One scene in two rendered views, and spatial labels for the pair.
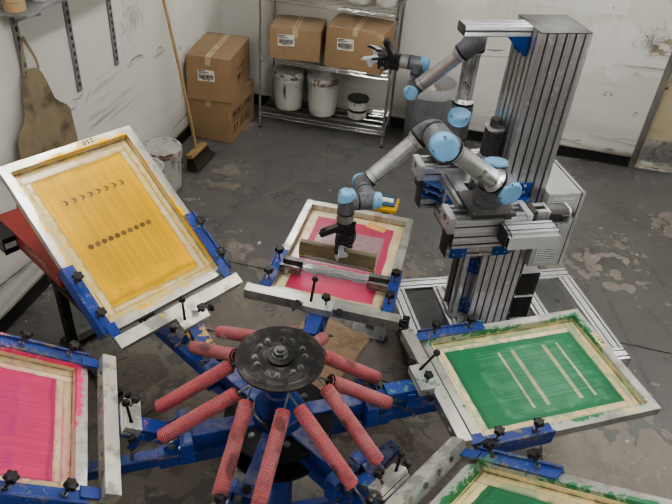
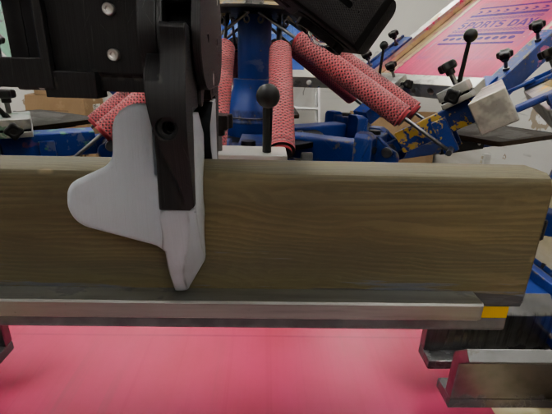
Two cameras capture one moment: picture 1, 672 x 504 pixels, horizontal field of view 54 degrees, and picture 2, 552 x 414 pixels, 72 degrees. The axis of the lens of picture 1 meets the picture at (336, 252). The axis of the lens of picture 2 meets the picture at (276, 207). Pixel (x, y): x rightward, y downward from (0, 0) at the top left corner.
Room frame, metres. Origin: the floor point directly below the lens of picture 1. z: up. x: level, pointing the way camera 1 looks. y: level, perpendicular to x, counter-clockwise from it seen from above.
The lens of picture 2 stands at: (2.57, -0.01, 1.19)
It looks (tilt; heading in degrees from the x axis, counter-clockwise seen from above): 21 degrees down; 168
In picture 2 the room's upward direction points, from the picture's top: 2 degrees clockwise
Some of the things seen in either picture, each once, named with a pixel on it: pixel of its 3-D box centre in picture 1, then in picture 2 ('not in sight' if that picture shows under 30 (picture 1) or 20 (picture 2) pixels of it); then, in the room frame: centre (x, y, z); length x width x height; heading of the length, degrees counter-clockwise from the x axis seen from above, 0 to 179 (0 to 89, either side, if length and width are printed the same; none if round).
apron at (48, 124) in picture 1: (43, 123); not in sight; (3.45, 1.78, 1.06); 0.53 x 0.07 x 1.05; 170
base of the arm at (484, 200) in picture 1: (488, 192); not in sight; (2.69, -0.70, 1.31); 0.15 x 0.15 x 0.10
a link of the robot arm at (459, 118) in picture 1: (458, 122); not in sight; (3.18, -0.58, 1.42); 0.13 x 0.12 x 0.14; 168
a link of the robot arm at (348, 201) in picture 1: (347, 201); not in sight; (2.37, -0.03, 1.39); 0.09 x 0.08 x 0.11; 105
